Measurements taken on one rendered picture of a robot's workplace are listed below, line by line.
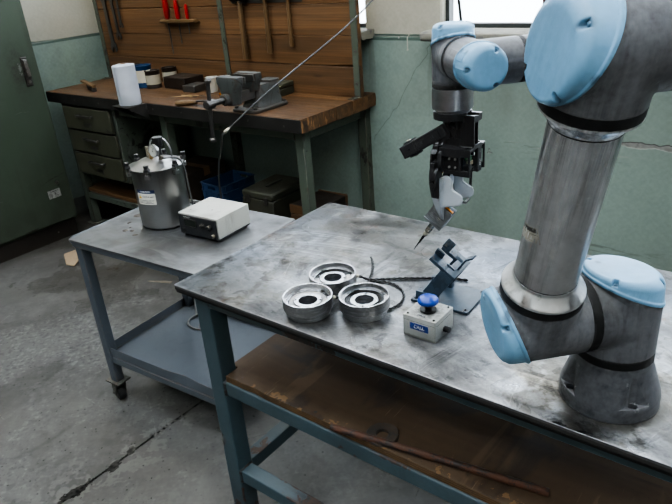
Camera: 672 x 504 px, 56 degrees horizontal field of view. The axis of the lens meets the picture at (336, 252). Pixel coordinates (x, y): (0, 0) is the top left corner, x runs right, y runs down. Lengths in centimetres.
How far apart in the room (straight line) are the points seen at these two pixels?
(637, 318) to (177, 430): 174
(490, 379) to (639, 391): 23
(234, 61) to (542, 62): 292
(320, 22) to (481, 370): 224
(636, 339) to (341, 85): 230
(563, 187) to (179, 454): 176
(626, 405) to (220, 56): 296
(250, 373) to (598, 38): 119
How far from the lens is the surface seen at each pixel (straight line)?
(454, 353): 119
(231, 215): 204
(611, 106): 72
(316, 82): 318
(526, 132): 280
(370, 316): 126
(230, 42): 354
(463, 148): 119
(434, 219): 128
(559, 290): 89
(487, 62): 105
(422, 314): 121
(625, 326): 99
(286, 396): 152
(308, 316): 128
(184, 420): 241
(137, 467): 229
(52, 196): 416
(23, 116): 404
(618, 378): 105
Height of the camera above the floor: 147
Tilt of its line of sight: 25 degrees down
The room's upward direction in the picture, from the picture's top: 5 degrees counter-clockwise
